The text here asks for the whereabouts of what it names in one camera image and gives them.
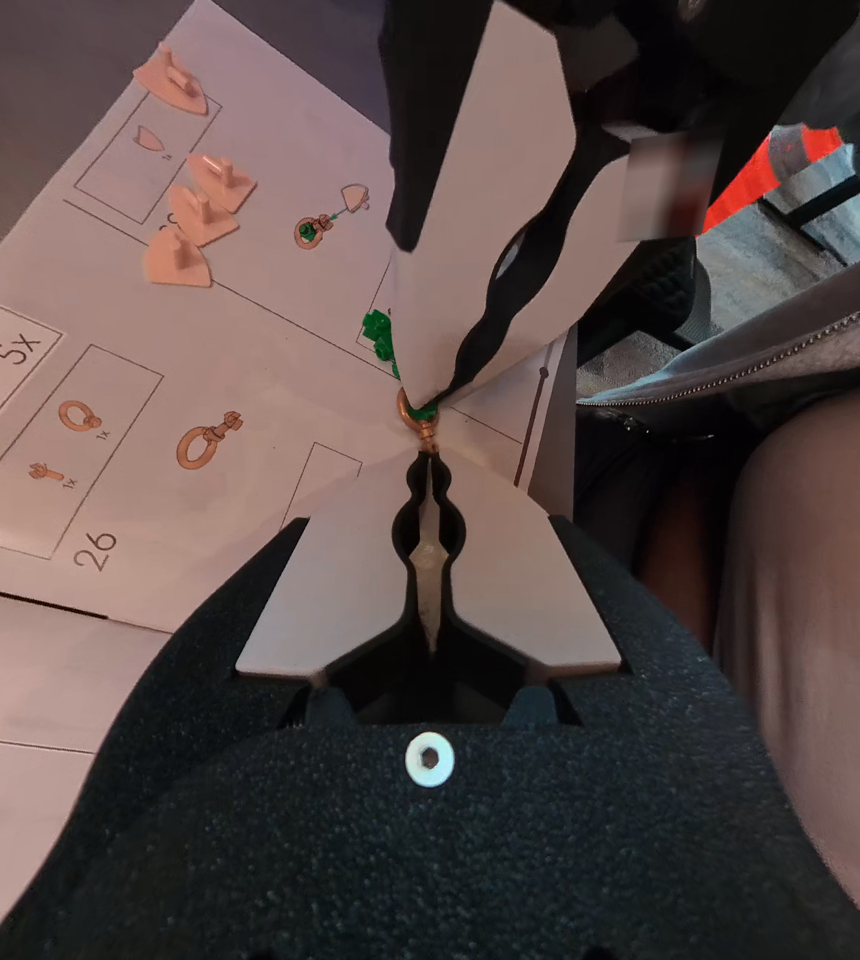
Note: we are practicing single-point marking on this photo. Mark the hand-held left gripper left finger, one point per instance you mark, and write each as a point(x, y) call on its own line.
point(325, 592)

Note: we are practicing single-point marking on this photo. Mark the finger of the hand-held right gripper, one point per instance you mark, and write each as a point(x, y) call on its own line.
point(572, 277)
point(475, 187)

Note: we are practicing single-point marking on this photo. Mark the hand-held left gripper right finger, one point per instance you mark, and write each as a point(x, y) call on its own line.
point(535, 592)

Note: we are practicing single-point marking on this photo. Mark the person's right forearm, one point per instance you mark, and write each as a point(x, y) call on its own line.
point(850, 75)

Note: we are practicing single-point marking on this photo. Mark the grey desk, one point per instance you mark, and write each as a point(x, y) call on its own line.
point(24, 112)

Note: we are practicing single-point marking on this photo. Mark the black chair armrest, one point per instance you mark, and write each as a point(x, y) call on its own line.
point(655, 292)

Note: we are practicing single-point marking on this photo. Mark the person's leg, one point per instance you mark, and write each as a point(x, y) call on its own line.
point(677, 570)

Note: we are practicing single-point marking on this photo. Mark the orange object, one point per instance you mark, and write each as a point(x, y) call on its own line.
point(752, 176)

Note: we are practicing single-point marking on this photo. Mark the pink petal toy piece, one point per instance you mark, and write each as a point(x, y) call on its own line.
point(227, 191)
point(167, 86)
point(178, 266)
point(201, 221)

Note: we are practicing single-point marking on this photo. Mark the person's grey zip jacket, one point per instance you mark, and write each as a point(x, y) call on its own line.
point(775, 360)

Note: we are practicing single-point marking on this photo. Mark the white instruction booklet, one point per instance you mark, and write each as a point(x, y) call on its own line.
point(265, 360)

